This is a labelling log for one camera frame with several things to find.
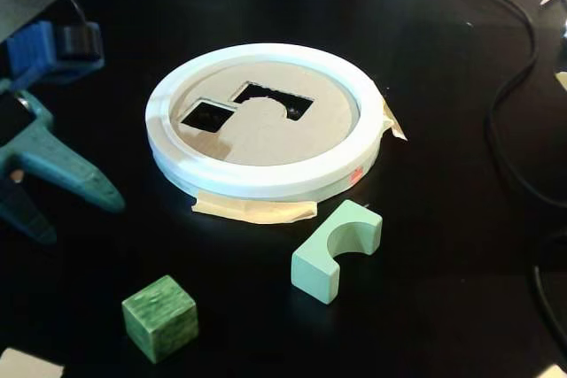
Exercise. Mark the small orange sticker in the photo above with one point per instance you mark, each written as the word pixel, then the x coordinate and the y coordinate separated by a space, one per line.
pixel 357 174

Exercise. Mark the white paper corner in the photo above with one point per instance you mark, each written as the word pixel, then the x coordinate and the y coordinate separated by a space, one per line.
pixel 556 373

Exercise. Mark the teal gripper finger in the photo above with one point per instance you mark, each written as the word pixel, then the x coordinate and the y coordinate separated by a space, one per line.
pixel 26 214
pixel 71 179

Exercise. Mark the beige object at table edge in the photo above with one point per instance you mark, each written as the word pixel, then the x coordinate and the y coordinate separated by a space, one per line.
pixel 562 86

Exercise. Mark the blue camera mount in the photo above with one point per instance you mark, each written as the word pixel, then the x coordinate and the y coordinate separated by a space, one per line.
pixel 26 48

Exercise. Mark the beige masking tape piece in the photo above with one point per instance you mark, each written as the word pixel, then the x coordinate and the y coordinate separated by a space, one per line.
pixel 396 128
pixel 257 212

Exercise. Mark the white paper sheet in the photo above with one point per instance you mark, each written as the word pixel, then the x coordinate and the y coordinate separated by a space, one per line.
pixel 26 367

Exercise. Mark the light green arch block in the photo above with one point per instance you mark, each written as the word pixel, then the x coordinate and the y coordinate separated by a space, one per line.
pixel 314 272

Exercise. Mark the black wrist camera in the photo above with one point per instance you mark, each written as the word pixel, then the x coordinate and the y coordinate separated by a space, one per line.
pixel 80 41

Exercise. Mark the dark green wooden cube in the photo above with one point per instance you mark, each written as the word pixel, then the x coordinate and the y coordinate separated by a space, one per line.
pixel 159 320

